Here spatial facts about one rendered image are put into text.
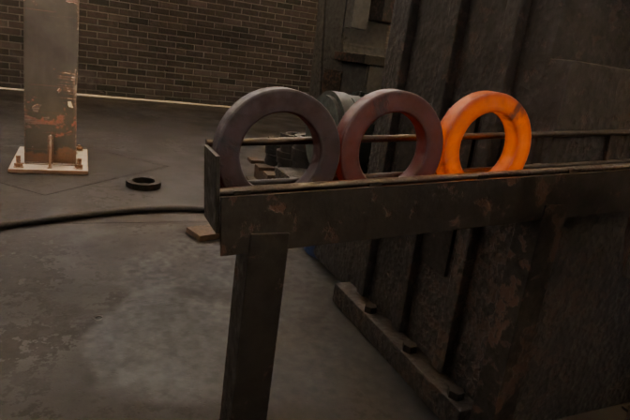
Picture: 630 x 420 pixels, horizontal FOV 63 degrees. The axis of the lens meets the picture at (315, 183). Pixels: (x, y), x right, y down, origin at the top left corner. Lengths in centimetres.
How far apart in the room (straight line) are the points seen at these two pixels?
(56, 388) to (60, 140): 204
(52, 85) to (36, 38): 25
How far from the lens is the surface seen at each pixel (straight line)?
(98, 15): 675
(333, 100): 215
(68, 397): 138
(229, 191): 70
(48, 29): 319
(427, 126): 84
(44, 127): 325
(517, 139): 97
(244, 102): 71
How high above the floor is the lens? 82
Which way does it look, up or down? 14 degrees down
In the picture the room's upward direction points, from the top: 8 degrees clockwise
